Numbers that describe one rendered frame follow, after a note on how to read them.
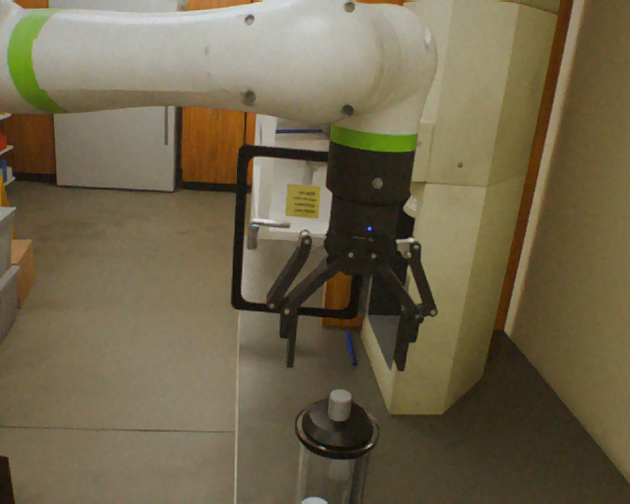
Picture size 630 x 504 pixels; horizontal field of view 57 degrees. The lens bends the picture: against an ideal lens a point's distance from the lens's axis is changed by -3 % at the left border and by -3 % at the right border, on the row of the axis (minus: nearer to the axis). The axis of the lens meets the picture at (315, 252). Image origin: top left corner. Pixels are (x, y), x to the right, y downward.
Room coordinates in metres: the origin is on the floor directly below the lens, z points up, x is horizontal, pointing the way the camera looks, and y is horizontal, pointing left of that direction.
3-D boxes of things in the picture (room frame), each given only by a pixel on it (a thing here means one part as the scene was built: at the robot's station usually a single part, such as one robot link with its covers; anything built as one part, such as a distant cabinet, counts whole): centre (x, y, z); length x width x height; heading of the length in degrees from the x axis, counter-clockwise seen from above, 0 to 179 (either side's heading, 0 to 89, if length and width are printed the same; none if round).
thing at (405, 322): (0.64, -0.12, 1.29); 0.03 x 0.01 x 0.07; 7
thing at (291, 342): (0.63, 0.02, 1.29); 0.03 x 0.01 x 0.07; 7
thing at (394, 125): (0.63, -0.05, 1.60); 0.13 x 0.11 x 0.14; 151
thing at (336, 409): (0.64, -0.05, 1.18); 0.09 x 0.09 x 0.07
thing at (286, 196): (1.29, 0.04, 1.19); 0.30 x 0.01 x 0.40; 91
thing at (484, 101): (1.16, -0.28, 1.33); 0.32 x 0.25 x 0.77; 8
